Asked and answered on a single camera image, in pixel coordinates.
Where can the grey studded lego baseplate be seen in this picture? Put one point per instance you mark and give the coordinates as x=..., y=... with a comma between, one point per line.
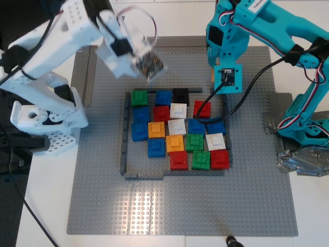
x=180, y=205

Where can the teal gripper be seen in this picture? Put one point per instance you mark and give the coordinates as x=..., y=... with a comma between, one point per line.
x=212, y=54

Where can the black stand knob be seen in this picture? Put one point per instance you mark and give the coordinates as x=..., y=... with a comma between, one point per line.
x=232, y=242

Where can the white lego cube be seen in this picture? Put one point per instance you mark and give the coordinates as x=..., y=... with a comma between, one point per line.
x=178, y=111
x=177, y=127
x=216, y=142

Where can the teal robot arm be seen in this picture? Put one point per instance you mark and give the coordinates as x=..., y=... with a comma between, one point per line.
x=282, y=31

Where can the crumpled grey tape strip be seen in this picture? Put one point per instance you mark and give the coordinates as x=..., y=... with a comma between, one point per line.
x=272, y=123

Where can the blue lego cube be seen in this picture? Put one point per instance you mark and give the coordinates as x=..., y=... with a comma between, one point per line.
x=141, y=114
x=196, y=127
x=156, y=148
x=216, y=128
x=139, y=131
x=163, y=98

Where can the dark grey lego brick row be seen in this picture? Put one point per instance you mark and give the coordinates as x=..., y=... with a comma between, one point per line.
x=144, y=176

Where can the green lego cube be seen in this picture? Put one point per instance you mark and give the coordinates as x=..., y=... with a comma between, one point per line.
x=194, y=142
x=200, y=160
x=140, y=99

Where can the long grey tape strip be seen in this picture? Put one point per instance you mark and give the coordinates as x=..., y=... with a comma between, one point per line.
x=88, y=77
x=185, y=42

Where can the black lego cube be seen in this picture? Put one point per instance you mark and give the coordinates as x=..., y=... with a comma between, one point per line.
x=181, y=96

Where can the black camera circuit board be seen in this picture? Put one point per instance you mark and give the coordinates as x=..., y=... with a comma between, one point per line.
x=149, y=65

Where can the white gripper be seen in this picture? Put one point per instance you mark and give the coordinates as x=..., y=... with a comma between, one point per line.
x=119, y=70

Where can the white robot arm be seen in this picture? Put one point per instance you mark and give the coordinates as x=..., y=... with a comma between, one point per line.
x=38, y=64

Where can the black table clamp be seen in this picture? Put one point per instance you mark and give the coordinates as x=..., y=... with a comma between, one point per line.
x=23, y=142

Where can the teal framed camera module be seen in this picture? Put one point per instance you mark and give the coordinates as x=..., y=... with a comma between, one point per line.
x=237, y=87

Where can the red lego cube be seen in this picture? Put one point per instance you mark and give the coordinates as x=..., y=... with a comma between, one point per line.
x=219, y=160
x=179, y=160
x=161, y=113
x=207, y=113

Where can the silver crumpled tape wad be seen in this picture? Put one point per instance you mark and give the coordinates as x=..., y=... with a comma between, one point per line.
x=300, y=162

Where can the flat grey tape strip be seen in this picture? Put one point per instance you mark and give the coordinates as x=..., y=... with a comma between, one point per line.
x=280, y=100

